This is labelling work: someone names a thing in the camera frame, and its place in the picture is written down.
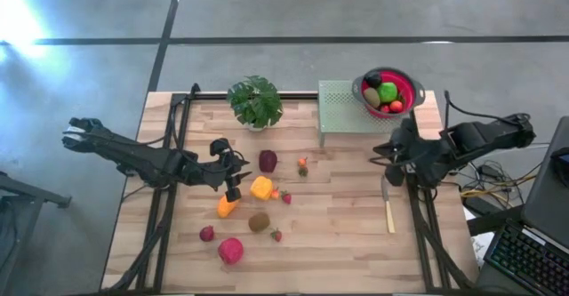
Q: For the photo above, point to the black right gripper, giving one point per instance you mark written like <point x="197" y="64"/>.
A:
<point x="422" y="160"/>

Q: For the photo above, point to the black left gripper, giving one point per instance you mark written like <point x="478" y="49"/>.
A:
<point x="218" y="171"/>

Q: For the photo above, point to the yellow bell pepper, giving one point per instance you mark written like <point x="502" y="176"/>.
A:
<point x="261" y="187"/>

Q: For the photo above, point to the orange carrot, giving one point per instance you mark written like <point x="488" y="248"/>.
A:
<point x="224" y="209"/>

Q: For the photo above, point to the small orange peach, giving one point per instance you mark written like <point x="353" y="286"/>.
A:
<point x="302" y="162"/>
<point x="275" y="193"/>

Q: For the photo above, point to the dark red apple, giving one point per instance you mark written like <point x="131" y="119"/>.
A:
<point x="267" y="161"/>

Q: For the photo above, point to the brown kiwi fruit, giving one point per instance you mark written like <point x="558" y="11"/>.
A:
<point x="258" y="221"/>
<point x="371" y="97"/>

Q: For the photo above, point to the small dark red plum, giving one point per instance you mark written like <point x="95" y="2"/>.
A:
<point x="206" y="233"/>

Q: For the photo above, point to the tangerine with green leaves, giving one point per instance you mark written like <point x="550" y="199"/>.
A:
<point x="396" y="106"/>

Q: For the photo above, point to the green apple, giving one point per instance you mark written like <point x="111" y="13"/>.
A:
<point x="387" y="92"/>

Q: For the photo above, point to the red and grey colander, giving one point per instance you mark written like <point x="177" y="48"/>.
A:
<point x="409" y="85"/>

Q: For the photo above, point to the dark avocado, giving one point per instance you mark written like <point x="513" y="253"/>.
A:
<point x="373" y="79"/>

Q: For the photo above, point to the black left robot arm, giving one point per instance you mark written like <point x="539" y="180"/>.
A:
<point x="133" y="156"/>

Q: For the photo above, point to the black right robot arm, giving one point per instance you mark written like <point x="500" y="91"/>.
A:
<point x="484" y="136"/>

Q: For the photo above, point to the large red fruit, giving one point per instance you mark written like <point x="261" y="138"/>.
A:
<point x="230" y="250"/>

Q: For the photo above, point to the green perforated metal shelf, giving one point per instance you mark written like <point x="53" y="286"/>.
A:
<point x="338" y="114"/>

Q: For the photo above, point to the potted green plant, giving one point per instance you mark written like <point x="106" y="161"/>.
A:
<point x="255" y="102"/>

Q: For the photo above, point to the black power brick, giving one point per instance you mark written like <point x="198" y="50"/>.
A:
<point x="478" y="206"/>

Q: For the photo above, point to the black side desk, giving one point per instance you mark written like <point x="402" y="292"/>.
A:
<point x="498" y="220"/>

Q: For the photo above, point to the white paper sheet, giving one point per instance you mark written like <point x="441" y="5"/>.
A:
<point x="482" y="247"/>

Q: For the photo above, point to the laptop with backlit keyboard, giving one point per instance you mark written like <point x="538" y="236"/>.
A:
<point x="524" y="256"/>

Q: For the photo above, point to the dark grey metal bench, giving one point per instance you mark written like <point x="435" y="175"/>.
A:
<point x="40" y="197"/>

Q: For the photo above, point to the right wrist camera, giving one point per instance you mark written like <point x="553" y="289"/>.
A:
<point x="410" y="129"/>

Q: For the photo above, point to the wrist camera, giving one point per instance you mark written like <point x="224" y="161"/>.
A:
<point x="410" y="129"/>
<point x="220" y="146"/>

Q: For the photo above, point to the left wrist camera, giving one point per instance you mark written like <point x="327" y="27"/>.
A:
<point x="220" y="146"/>

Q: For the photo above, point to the black aluminium table frame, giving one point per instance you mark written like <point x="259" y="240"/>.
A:
<point x="213" y="96"/>

